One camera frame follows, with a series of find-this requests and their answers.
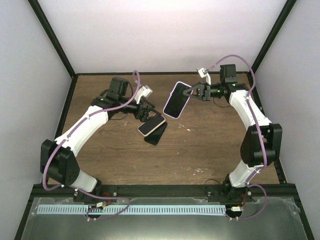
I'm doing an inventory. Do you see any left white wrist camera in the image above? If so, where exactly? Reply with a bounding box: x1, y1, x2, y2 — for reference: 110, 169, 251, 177
134, 85, 153, 104

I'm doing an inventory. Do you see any light blue slotted strip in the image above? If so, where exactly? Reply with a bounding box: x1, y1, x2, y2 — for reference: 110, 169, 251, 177
36, 204, 226, 216

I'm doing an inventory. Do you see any lilac phone case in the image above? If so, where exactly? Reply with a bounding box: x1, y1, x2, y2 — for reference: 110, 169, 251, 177
162, 81, 192, 119

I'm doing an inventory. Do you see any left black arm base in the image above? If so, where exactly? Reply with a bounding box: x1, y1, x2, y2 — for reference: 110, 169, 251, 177
72, 184, 119, 203

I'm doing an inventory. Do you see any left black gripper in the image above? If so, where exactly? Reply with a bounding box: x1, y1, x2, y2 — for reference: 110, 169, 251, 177
118, 97, 161, 123

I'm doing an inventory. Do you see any black front frame rail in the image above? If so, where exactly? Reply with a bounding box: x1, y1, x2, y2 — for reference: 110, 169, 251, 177
30, 183, 299, 203

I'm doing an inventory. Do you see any black phone on table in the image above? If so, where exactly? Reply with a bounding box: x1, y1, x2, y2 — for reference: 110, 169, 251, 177
144, 121, 168, 146

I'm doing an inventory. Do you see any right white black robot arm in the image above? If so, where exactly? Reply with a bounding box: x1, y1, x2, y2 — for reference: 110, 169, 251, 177
183, 64, 283, 202

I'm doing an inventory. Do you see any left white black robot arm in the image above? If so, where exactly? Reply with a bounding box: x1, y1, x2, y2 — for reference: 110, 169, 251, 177
40, 77, 160, 202

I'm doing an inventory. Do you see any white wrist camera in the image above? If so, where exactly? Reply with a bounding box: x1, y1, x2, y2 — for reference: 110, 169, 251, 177
134, 85, 153, 104
196, 67, 212, 85

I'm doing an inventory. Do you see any clear plastic sheet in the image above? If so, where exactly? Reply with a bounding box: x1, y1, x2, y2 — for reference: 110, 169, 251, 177
22, 197, 307, 240

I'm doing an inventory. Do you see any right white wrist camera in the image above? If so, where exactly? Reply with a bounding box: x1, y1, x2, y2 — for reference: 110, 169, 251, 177
196, 67, 212, 85

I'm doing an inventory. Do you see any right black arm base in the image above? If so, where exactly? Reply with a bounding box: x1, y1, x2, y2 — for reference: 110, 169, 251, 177
204, 174, 248, 203

